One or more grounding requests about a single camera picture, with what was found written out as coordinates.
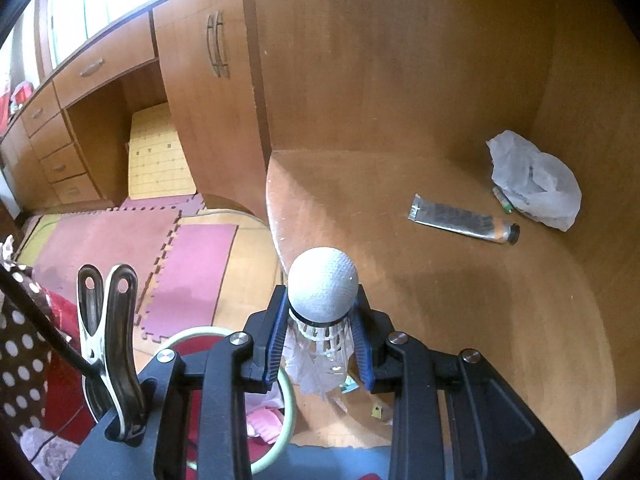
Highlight black cable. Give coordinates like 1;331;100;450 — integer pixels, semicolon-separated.
0;262;98;378

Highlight pink patterned packet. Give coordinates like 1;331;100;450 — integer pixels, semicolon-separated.
245;392;286;443

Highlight white shuttlecock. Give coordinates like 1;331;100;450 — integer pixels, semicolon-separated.
280;246;361;401

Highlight purple foam floor mat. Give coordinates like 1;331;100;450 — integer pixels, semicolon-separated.
134;224;240;345

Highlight red bin with green rim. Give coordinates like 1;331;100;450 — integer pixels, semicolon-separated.
160;326;297;476

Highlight metal spring clip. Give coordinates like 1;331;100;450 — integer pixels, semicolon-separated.
76;263;148;443

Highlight wooden corner shelf unit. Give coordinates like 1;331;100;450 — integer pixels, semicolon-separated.
240;0;640;453

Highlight brown polka dot blanket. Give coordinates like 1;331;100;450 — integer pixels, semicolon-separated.
0;240;56;436

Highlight wooden wardrobe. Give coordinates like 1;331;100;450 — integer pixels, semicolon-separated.
152;0;273;218

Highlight pink fluffy blanket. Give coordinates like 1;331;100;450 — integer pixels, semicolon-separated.
20;427;81;478

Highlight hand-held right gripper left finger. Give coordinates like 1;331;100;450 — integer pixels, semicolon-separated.
65;285;291;480

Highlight small green lighter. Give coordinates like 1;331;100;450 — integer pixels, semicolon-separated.
492;186;515;213

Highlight blue foam floor mat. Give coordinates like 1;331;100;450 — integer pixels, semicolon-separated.
287;442;396;480

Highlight pink foam floor mat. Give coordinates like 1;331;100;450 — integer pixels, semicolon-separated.
20;210;182;311

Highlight bright window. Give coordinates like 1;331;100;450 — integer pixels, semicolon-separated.
37;0;226;73

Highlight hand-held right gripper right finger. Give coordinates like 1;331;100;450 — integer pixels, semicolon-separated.
350;285;583;480

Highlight red pink desk item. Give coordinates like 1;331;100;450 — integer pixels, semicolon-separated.
11;80;35;111

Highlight yellow checked mat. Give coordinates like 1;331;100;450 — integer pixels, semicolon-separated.
127;102;198;200

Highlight white plastic bag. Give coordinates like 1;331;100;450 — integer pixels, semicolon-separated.
486;130;582;232

